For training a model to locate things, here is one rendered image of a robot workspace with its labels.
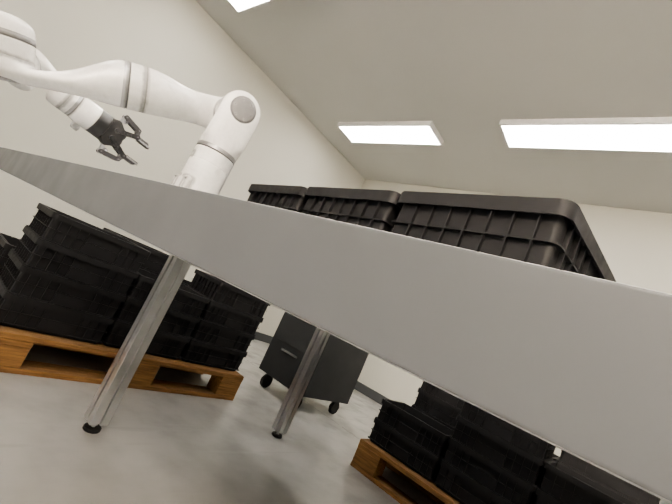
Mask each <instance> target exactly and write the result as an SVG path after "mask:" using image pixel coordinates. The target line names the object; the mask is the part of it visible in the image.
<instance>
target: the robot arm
mask: <svg viewBox="0 0 672 504"><path fill-rule="evenodd" d="M0 80H3V81H7V82H8V83H10V84H11V85H12V86H14V87H16V88H18V89H20V90H23V91H30V90H32V89H34V88H35V87H37V88H42V89H47V90H48V92H47V94H46V100H47V101H48V102H49V103H50V104H52V105H53V106H54V107H56V108H57V109H58V110H60V111H61V112H63V113H64V114H65V115H67V116H68V117H69V118H70V119H71V120H72V122H71V124H70V127H71V128H72V129H74V130H75V131H77V130H79V129H80V128H81V127H82V128H83V129H84V130H86V131H87V132H89V133H90V134H91V135H93V136H94V137H96V138H97V139H98V140H99V142H100V143H101V144H100V146H99V148H98V149H96V152H97V153H100V154H102V155H104V156H106V157H108V158H110V159H112V160H114V161H120V160H122V159H124V160H125V161H127V162H128V163H129V164H131V165H137V164H138V163H137V162H136V161H135V160H133V159H132V158H130V157H129V156H128V155H125V153H124V152H123V150H122V148H121V146H120V145H121V144H122V141H123V140H124V139H125V138H126V137H129V138H133V139H135V140H136V142H138V143H139V144H140V145H141V146H143V147H144V148H145V149H149V148H150V147H149V144H148V143H147V142H145V141H144V140H143V139H142V138H141V137H140V134H141V132H142V131H141V129H140V128H139V127H138V126H137V125H136V124H135V122H134V121H133V120H132V119H131V118H130V117H129V116H128V115H123V116H122V118H121V119H120V120H116V119H115V118H113V117H112V116H111V115H110V114H108V113H107V112H106V111H104V110H103V109H102V108H101V107H99V106H98V105H97V104H96V103H94V102H93V101H92V100H96V101H99V102H103V103H106V104H110V105H114V106H117V107H121V108H124V109H125V108H126V109H129V110H133V111H137V112H141V113H145V114H150V115H155V116H159V117H164V118H169V119H174V120H180V121H185V122H190V123H193V124H197V125H200V126H202V127H205V128H206V129H205V131H204V132H203V134H202V135H201V136H200V138H199V140H198V142H197V144H196V146H195V148H194V149H193V151H192V153H191V155H190V157H189V159H188V160H187V162H186V164H185V166H184V168H183V170H182V171H181V173H176V174H175V176H174V178H173V180H172V182H171V183H170V184H172V185H176V186H181V187H185V188H190V189H195V190H199V191H204V192H208V193H213V194H217V195H219V193H220V191H221V189H222V187H223V185H224V183H225V181H226V179H227V177H228V176H229V174H230V172H231V170H232V168H233V166H234V164H235V162H236V160H237V159H238V158H239V157H240V155H241V154H242V153H243V151H244V149H245V148H246V146H247V144H248V142H249V140H250V139H251V137H252V135H253V133H254V131H255V129H256V128H257V125H258V123H259V120H260V108H259V105H258V102H257V101H256V99H255V98H254V97H253V96H252V95H251V94H249V93H248V92H245V91H242V90H235V91H232V92H229V93H228V94H226V95H225V96H224V97H217V96H212V95H208V94H204V93H200V92H196V91H194V90H191V89H189V88H187V87H185V86H184V85H182V84H180V83H179V82H177V81H175V80H174V79H172V78H170V77H168V76H167V75H165V74H163V73H161V72H159V71H157V70H154V69H152V68H149V67H146V66H142V65H139V64H136V63H133V62H129V61H126V60H121V59H114V60H108V61H104V62H100V63H96V64H93V65H89V66H86V67H82V68H78V69H72V70H65V71H56V69H55V68H54V67H53V66H52V64H51V63H50V62H49V61H48V59H47V58H46V57H45V56H44V55H43V54H42V53H41V52H40V51H39V50H38V49H36V36H35V32H34V30H33V28H32V27H31V26H30V25H29V24H28V23H26V22H25V21H23V20H22V19H20V18H18V17H16V16H14V15H12V14H10V13H8V12H4V11H1V10H0ZM90 99H92V100H90ZM122 123H124V124H128V125H129V126H130V127H131V128H132V130H133V131H134V134H133V133H130V132H127V131H125V129H124V126H123V124H122ZM105 145H108V146H112V147H113V149H114V150H115V151H116V153H117V154H118V155H117V156H115V155H113V154H111V153H109V152H107V151H108V150H107V149H106V148H105Z"/></svg>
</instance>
